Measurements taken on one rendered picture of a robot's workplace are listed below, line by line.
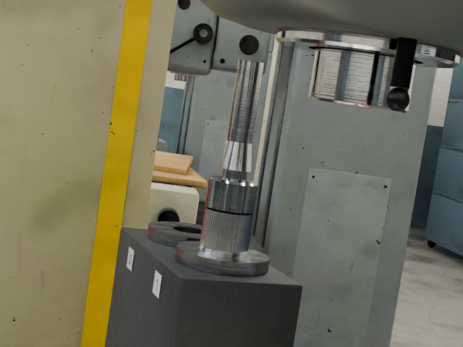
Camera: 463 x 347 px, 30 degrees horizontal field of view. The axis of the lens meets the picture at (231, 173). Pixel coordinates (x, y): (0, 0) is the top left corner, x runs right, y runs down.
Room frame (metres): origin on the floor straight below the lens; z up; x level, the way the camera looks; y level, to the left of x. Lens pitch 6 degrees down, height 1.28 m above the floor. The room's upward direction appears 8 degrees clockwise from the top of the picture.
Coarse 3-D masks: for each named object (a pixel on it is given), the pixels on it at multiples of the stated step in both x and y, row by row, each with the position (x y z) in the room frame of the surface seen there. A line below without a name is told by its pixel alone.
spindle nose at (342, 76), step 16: (320, 48) 0.40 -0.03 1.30; (336, 48) 0.39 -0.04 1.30; (320, 64) 0.40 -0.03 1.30; (336, 64) 0.39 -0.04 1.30; (352, 64) 0.39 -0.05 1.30; (368, 64) 0.39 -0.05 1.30; (384, 64) 0.39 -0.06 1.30; (320, 80) 0.40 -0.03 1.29; (336, 80) 0.39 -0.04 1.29; (352, 80) 0.39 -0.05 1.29; (368, 80) 0.39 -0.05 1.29; (384, 80) 0.39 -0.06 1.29; (320, 96) 0.40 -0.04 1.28; (336, 96) 0.39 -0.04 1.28; (352, 96) 0.39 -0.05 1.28; (368, 96) 0.39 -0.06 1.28; (384, 96) 0.39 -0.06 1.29
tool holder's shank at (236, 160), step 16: (240, 64) 0.80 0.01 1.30; (256, 64) 0.80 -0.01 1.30; (240, 80) 0.80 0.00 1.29; (256, 80) 0.80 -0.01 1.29; (240, 96) 0.80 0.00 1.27; (256, 96) 0.80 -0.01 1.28; (240, 112) 0.80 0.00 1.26; (256, 112) 0.81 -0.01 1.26; (240, 128) 0.80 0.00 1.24; (240, 144) 0.80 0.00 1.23; (224, 160) 0.80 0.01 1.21; (240, 160) 0.80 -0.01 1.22; (224, 176) 0.80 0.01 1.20; (240, 176) 0.80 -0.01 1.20
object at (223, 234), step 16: (208, 192) 0.80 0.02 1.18; (224, 192) 0.79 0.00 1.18; (208, 208) 0.80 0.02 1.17; (224, 208) 0.79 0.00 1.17; (240, 208) 0.79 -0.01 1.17; (208, 224) 0.79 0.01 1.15; (224, 224) 0.79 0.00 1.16; (240, 224) 0.79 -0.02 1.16; (208, 240) 0.79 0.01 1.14; (224, 240) 0.79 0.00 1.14; (240, 240) 0.79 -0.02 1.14; (240, 256) 0.79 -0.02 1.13
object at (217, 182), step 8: (216, 176) 0.81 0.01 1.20; (208, 184) 0.80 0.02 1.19; (216, 184) 0.79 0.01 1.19; (224, 184) 0.79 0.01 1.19; (232, 184) 0.79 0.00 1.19; (240, 184) 0.79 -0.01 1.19; (248, 184) 0.79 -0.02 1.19; (256, 184) 0.81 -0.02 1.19; (232, 192) 0.79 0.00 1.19; (240, 192) 0.79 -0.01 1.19; (248, 192) 0.79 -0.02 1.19; (256, 192) 0.80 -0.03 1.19
